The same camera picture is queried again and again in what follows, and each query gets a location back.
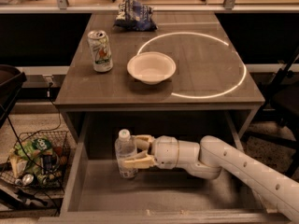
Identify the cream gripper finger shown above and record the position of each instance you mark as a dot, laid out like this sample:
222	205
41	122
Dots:
142	160
143	141

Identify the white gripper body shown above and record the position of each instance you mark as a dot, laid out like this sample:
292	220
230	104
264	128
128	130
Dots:
165	151

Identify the clear plastic water bottle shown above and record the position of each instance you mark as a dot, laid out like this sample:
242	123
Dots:
125	148

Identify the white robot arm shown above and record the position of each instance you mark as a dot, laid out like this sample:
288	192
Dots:
207	158

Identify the grey open drawer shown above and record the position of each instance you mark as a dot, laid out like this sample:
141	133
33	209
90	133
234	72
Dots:
96	193

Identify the white paper bowl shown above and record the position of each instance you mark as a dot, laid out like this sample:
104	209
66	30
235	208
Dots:
151	67

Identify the grey wooden cabinet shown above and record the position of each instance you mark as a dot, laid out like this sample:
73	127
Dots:
188	63

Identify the white green soda can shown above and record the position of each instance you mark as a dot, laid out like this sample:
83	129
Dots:
100	50

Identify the green snack bag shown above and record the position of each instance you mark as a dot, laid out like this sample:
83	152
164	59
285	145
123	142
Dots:
28	156

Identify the silver can in basket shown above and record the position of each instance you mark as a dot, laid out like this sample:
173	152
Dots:
28	179

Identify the black office chair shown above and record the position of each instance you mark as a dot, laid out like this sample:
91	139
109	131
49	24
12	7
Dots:
286	103

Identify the blue chip bag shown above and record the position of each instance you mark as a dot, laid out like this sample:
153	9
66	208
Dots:
134	16

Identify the dark bin at left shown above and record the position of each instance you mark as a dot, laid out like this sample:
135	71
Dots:
11	80

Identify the wire basket with trash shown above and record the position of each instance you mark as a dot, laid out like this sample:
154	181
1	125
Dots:
54	168

